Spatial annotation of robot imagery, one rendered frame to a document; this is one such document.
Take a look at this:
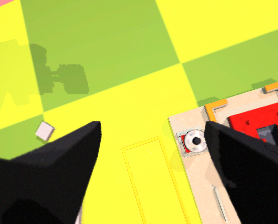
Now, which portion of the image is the black rubber tyre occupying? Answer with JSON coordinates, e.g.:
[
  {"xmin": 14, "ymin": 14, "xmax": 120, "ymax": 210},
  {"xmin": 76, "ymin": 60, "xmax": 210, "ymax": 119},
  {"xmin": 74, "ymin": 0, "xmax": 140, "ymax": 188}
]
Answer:
[{"xmin": 184, "ymin": 129, "xmax": 207, "ymax": 153}]

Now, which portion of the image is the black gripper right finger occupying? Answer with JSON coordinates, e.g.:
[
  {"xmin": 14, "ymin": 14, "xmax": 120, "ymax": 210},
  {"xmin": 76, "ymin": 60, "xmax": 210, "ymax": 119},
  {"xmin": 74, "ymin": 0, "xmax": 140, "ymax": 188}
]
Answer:
[{"xmin": 204, "ymin": 121, "xmax": 278, "ymax": 224}]

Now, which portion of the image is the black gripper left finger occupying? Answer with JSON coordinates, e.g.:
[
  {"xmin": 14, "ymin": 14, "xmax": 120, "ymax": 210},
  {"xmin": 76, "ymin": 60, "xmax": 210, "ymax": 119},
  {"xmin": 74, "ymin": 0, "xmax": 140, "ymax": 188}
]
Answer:
[{"xmin": 0, "ymin": 121, "xmax": 102, "ymax": 224}]

